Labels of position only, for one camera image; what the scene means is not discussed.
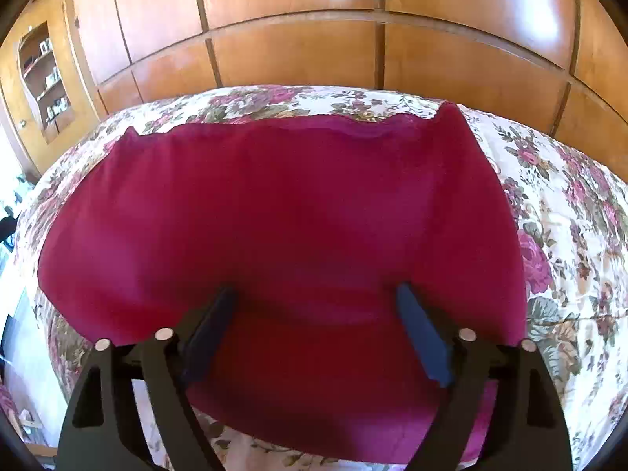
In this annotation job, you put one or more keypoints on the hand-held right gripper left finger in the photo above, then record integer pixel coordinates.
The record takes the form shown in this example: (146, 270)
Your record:
(216, 328)

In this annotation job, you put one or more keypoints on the floral bed cover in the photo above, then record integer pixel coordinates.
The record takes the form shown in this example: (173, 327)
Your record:
(564, 216)

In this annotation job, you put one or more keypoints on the wooden cabinet with glass door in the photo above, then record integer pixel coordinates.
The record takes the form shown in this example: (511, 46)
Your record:
(41, 78)

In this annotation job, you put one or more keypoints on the dark red garment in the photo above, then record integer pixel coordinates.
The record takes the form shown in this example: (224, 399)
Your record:
(294, 216)

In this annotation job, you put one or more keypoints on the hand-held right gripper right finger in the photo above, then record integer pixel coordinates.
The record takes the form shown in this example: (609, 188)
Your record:
(419, 328)

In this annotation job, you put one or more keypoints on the wooden wardrobe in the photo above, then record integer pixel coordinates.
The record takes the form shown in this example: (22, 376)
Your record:
(319, 24)

